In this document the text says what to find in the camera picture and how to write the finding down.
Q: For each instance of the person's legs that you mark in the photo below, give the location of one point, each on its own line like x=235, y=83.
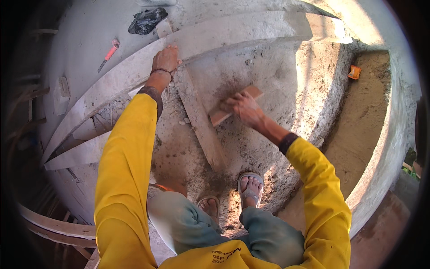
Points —
x=188, y=222

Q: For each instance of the person's body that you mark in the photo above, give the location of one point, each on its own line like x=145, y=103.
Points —
x=215, y=259

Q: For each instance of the wooden plaster float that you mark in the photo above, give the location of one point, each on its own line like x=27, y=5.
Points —
x=254, y=91

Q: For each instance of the long curved formwork board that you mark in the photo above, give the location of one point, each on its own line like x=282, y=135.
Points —
x=111, y=84

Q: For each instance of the small wooden offcut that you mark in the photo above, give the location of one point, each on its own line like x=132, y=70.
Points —
x=164, y=28

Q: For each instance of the stack of curved wooden boards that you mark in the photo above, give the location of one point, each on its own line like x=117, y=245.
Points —
x=57, y=228

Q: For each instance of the person's right hand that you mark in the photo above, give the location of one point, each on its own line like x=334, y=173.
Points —
x=247, y=109

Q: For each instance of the green plants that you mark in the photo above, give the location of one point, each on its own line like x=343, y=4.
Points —
x=410, y=163

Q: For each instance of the cement covered wooden block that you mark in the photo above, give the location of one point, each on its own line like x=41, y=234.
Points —
x=62, y=96

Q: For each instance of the black plastic bag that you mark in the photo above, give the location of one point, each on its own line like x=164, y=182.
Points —
x=147, y=20

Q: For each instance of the orange snack packet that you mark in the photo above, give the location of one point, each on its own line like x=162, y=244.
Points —
x=354, y=72

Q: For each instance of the person's right fingers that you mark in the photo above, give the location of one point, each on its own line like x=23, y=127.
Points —
x=231, y=103

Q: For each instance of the pale flat formwork board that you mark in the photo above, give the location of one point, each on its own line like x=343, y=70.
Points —
x=80, y=153

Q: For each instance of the straight wooden plank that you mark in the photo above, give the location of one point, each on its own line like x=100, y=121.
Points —
x=201, y=124

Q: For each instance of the person's left hand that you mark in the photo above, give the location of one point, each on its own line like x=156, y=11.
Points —
x=165, y=60

